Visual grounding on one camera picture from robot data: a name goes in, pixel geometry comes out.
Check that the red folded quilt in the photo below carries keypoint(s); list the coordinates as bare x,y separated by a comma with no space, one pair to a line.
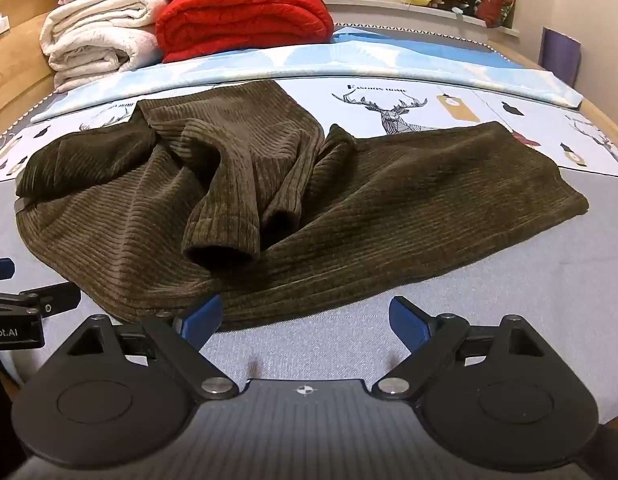
239,20

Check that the white folded blanket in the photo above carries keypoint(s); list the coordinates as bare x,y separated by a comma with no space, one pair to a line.
99,35

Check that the deer and lamp printed bedsheet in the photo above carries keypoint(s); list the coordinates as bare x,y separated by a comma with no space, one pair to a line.
489,285

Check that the purple box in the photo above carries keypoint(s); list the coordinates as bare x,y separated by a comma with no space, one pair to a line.
561,55

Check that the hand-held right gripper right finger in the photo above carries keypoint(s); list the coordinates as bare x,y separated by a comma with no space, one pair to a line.
413,320

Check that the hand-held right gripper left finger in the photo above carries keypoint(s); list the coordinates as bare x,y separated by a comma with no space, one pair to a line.
203,319

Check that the blue and white patterned cloth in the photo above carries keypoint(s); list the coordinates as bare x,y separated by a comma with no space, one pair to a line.
389,60

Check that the white window sill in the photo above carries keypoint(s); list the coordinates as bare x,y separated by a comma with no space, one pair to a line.
379,10

